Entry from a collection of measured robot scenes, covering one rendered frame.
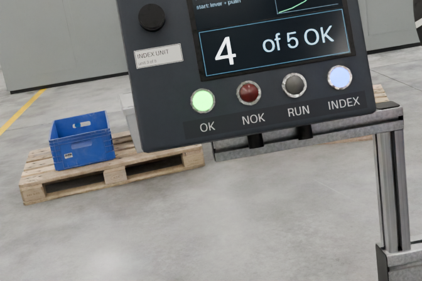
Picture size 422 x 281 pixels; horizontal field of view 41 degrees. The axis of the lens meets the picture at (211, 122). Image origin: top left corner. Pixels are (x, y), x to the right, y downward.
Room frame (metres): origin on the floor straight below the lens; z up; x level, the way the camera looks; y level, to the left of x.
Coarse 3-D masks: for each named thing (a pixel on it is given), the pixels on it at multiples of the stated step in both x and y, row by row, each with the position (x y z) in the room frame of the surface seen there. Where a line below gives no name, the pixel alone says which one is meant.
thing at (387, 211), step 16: (384, 144) 0.65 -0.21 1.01; (400, 144) 0.65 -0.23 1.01; (384, 160) 0.65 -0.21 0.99; (400, 160) 0.65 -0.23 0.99; (384, 176) 0.65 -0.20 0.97; (400, 176) 0.65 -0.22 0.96; (384, 192) 0.65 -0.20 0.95; (400, 192) 0.65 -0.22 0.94; (384, 208) 0.65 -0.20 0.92; (400, 208) 0.65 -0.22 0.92; (384, 224) 0.66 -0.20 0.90; (400, 224) 0.65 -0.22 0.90; (384, 240) 0.67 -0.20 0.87; (400, 240) 0.66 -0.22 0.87
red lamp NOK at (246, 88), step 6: (240, 84) 0.58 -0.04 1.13; (246, 84) 0.58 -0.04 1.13; (252, 84) 0.58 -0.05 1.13; (240, 90) 0.58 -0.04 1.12; (246, 90) 0.58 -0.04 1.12; (252, 90) 0.58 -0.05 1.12; (258, 90) 0.58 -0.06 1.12; (240, 96) 0.58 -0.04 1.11; (246, 96) 0.57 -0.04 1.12; (252, 96) 0.57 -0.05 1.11; (258, 96) 0.58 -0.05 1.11; (246, 102) 0.58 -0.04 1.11; (252, 102) 0.58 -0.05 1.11
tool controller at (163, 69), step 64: (128, 0) 0.61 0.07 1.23; (192, 0) 0.61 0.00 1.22; (256, 0) 0.61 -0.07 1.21; (320, 0) 0.61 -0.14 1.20; (128, 64) 0.59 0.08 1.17; (192, 64) 0.59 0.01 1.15; (256, 64) 0.59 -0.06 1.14; (320, 64) 0.59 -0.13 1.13; (192, 128) 0.57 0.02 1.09; (256, 128) 0.57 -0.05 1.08
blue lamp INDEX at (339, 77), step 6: (336, 66) 0.59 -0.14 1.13; (342, 66) 0.59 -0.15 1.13; (330, 72) 0.59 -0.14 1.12; (336, 72) 0.58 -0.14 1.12; (342, 72) 0.58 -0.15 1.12; (348, 72) 0.59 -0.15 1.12; (330, 78) 0.59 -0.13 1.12; (336, 78) 0.58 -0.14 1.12; (342, 78) 0.58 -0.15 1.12; (348, 78) 0.58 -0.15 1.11; (330, 84) 0.58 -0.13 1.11; (336, 84) 0.58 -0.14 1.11; (342, 84) 0.58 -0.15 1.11; (348, 84) 0.58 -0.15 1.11
